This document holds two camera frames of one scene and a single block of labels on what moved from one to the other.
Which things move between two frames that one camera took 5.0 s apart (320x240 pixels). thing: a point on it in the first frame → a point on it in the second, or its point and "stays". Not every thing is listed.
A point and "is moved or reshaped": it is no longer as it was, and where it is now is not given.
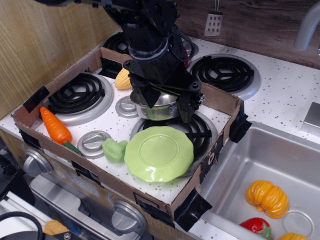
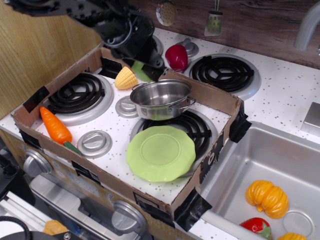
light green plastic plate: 159,154 stays
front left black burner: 84,99 stays
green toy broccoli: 113,151 is moved or reshaped
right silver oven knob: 126,218 stays
